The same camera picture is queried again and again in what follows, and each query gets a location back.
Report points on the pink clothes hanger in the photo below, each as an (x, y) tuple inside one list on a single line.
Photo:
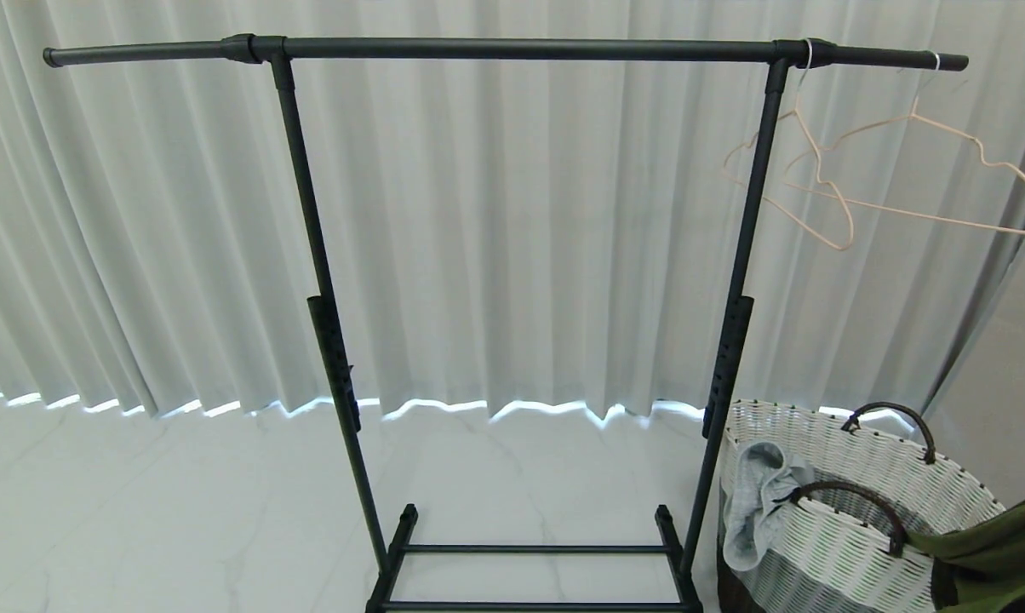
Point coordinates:
[(914, 115), (799, 115)]

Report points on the green printed shirt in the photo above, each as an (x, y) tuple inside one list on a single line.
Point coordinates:
[(1006, 553)]

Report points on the black clothes rack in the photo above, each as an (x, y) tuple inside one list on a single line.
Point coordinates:
[(521, 48)]

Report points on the white laundry basket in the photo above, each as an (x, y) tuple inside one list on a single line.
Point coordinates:
[(844, 545)]

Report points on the white curtain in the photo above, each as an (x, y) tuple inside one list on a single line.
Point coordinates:
[(521, 213)]

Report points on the pale grey garment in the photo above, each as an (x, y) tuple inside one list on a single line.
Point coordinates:
[(755, 502)]

